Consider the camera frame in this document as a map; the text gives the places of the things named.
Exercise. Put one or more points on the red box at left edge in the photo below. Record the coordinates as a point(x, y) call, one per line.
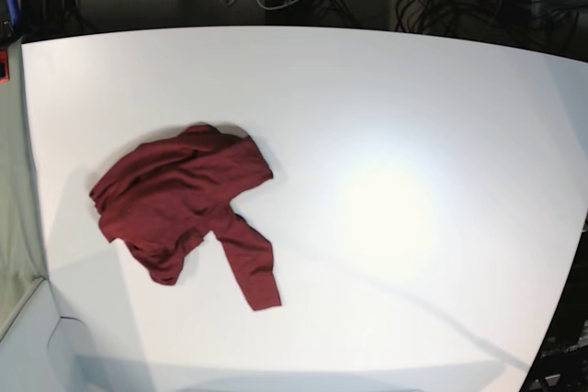
point(4, 66)

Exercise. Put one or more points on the blue handled tool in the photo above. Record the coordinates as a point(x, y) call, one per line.
point(14, 12)

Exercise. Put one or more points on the dark red t-shirt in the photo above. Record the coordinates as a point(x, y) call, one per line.
point(165, 196)

